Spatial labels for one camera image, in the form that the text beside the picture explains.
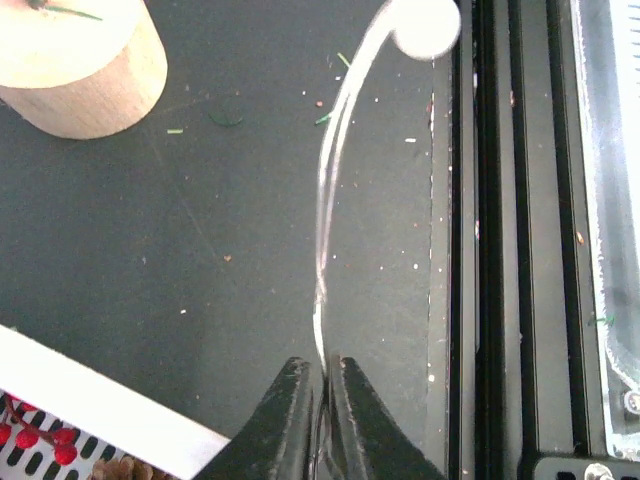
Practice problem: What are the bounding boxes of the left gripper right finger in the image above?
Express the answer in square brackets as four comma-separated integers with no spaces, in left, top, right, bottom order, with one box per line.
[329,355,445,479]

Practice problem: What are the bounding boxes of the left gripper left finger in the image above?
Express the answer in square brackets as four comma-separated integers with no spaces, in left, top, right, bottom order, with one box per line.
[195,357,313,480]

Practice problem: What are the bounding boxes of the white plastic basket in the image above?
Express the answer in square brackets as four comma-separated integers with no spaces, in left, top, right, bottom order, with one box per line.
[1,326,229,479]

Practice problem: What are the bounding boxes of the clear wire string lights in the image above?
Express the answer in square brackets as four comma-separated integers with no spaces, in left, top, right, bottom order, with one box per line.
[309,0,461,376]

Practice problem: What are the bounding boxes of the small green christmas tree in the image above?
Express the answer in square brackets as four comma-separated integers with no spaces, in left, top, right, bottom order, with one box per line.
[1,1,168,140]

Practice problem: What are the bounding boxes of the brown pine cone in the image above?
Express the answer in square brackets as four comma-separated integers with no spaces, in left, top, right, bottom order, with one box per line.
[88,456,174,480]

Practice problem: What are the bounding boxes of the red berry sprig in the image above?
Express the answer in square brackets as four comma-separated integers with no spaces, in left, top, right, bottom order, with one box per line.
[1,393,78,466]

